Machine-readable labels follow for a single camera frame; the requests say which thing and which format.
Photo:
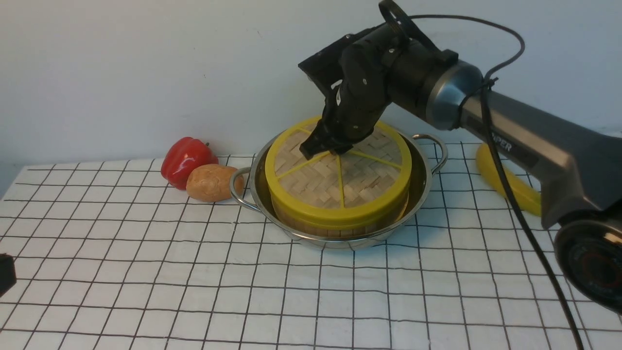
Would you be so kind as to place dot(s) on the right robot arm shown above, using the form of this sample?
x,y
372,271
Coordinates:
x,y
579,170

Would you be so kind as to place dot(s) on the yellow banana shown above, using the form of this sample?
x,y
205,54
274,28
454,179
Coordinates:
x,y
528,199

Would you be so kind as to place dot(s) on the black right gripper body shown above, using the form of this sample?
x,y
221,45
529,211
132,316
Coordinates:
x,y
353,110

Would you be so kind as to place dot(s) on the red bell pepper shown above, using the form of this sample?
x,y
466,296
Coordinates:
x,y
182,158

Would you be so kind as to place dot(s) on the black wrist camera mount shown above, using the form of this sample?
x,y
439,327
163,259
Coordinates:
x,y
323,68

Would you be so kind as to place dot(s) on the stainless steel pot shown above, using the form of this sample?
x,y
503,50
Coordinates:
x,y
249,188

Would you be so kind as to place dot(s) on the brown potato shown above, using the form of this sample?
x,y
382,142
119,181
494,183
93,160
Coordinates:
x,y
210,183

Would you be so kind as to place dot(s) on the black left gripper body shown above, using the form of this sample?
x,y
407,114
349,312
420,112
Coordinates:
x,y
7,273

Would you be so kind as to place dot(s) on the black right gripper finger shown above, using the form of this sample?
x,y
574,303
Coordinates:
x,y
341,146
317,142

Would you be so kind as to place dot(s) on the bamboo steamer basket yellow rim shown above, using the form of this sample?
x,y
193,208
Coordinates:
x,y
342,222

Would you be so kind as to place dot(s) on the woven bamboo steamer lid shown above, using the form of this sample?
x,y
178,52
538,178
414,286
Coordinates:
x,y
377,169

